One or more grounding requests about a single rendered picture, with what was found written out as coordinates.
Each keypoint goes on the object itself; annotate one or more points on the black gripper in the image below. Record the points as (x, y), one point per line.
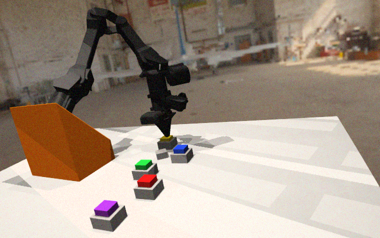
(161, 118)

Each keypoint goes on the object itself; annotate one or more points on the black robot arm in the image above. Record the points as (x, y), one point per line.
(77, 83)

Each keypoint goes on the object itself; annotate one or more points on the green button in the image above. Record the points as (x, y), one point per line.
(144, 167)

